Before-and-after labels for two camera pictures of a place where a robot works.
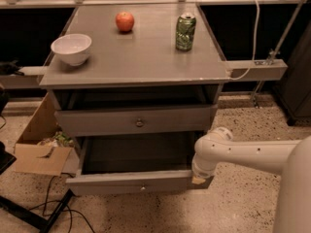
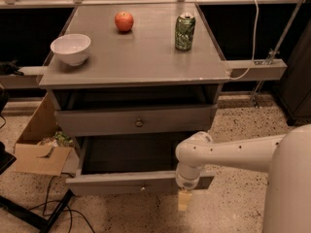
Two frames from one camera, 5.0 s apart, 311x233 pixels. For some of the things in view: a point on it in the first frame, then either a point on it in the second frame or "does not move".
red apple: (124, 21) does not move
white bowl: (73, 49) does not move
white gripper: (201, 171) → (186, 183)
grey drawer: (111, 165) does not move
